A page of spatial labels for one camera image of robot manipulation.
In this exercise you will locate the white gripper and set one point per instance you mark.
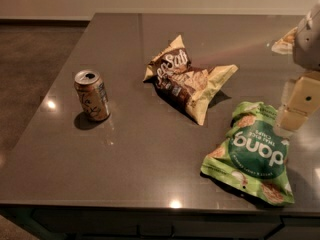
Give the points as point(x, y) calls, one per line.
point(308, 47)

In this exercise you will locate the brown chip bag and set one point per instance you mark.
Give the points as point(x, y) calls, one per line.
point(188, 87)

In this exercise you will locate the green dang chip bag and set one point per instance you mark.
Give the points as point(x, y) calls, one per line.
point(252, 158)

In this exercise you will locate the orange soda can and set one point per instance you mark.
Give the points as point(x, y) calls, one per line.
point(92, 94)

